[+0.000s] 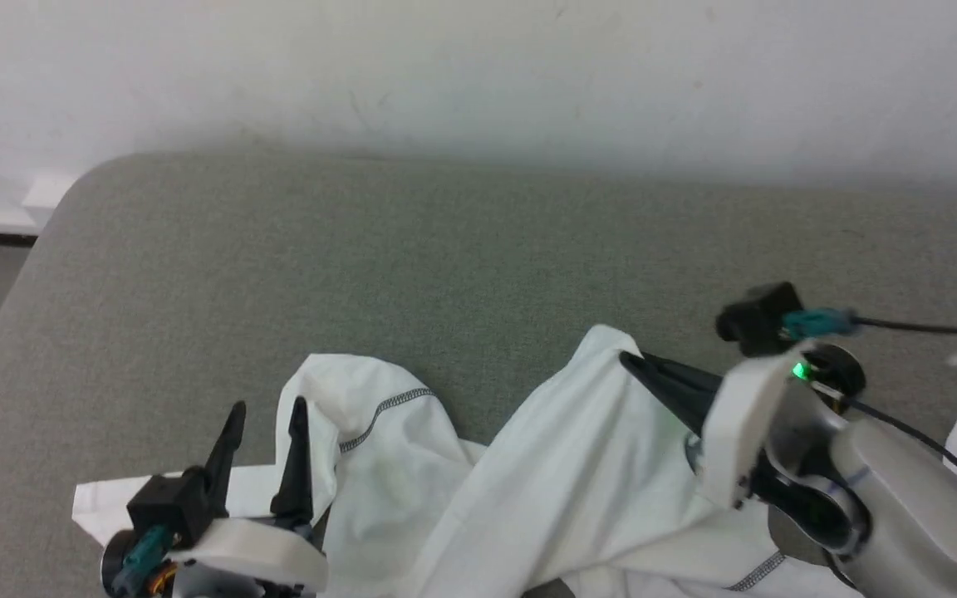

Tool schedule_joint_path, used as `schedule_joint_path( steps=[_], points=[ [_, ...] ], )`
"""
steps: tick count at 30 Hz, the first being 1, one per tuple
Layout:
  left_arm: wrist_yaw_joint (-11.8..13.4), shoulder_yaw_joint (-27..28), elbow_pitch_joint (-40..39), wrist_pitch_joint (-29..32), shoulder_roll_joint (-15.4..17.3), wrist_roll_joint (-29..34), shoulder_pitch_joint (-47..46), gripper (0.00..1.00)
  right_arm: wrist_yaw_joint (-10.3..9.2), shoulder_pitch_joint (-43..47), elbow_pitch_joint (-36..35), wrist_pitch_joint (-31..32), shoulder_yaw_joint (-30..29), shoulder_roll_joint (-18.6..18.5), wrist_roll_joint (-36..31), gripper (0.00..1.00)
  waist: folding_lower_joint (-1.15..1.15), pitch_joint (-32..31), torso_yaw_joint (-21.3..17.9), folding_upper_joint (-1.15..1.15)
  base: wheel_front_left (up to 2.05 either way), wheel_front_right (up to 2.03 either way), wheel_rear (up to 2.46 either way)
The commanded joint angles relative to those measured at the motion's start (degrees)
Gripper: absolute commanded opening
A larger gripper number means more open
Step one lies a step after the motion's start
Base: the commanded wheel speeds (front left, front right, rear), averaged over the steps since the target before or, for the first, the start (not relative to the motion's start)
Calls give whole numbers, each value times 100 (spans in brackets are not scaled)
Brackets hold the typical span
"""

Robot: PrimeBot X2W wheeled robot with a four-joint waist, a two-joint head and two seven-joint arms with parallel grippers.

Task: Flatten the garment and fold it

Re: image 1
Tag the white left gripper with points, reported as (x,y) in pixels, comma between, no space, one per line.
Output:
(271,548)

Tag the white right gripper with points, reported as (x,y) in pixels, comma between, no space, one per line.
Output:
(744,423)

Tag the white long-sleeve shirt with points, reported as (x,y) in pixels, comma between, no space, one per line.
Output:
(570,465)

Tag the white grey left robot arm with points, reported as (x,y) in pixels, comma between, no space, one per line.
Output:
(213,585)

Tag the grey fabric sofa seat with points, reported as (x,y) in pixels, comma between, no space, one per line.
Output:
(362,266)

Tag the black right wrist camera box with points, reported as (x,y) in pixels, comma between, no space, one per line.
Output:
(757,316)

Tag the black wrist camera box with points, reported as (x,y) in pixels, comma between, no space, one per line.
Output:
(757,316)
(167,507)

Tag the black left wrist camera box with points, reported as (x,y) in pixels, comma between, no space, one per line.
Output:
(167,507)

